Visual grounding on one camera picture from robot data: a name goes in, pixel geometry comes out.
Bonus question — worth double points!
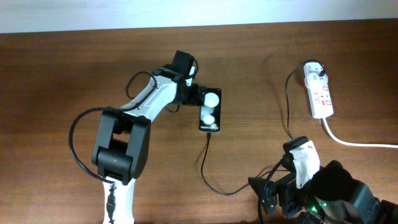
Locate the black Galaxy flip phone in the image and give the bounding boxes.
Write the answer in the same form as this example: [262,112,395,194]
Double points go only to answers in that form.
[199,88,222,133]

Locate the black charger cable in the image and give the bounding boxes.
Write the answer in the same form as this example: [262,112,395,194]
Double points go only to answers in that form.
[200,59,326,197]

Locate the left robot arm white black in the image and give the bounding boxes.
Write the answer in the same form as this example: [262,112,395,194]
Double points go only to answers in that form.
[91,50,206,223]

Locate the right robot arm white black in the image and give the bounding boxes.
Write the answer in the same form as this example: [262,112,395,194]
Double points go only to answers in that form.
[248,160,397,224]

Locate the white USB charger plug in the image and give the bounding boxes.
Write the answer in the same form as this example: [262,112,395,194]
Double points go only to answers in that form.
[303,62,328,88]

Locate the white power strip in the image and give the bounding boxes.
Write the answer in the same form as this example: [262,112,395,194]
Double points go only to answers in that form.
[307,84,334,119]

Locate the white power strip cord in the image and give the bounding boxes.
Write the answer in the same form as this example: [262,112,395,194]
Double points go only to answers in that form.
[321,117,398,149]

